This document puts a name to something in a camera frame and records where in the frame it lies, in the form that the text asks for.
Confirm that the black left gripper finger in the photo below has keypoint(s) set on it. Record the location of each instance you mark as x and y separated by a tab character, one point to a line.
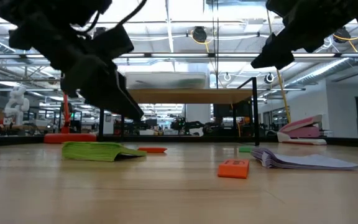
113	96
71	88

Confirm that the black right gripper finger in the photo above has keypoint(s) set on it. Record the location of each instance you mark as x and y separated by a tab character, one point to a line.
275	53

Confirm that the green sticky note pad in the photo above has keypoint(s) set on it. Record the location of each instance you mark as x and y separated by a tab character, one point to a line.
98	152

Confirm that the plain orange eraser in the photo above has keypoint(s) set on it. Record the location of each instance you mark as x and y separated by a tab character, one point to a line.
152	150

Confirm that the small green eraser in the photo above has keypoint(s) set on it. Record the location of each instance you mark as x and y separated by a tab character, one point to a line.
246	149

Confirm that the orange eraser with print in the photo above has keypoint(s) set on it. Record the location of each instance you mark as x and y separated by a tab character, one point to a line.
233	169

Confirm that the black background robot arm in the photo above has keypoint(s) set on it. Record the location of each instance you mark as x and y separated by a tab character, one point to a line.
191	126

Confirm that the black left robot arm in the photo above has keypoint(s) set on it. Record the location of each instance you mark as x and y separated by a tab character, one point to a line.
42	9

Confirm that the red desk lamp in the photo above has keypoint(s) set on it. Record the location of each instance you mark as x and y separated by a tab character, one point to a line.
70	138

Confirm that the clear pencil box pink lid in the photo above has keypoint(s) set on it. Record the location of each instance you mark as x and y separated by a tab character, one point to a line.
166	79

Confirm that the black background monitor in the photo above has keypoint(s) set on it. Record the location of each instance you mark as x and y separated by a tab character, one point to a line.
225	110

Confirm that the pink and white stapler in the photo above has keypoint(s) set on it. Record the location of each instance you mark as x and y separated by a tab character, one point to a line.
303	130

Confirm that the wooden riser shelf black legs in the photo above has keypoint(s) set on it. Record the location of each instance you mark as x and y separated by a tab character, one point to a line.
197	96

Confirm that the lavender sticky note pad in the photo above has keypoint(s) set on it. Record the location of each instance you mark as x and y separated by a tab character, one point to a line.
306	161

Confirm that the black metal table frame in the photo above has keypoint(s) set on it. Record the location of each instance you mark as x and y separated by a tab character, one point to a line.
166	139

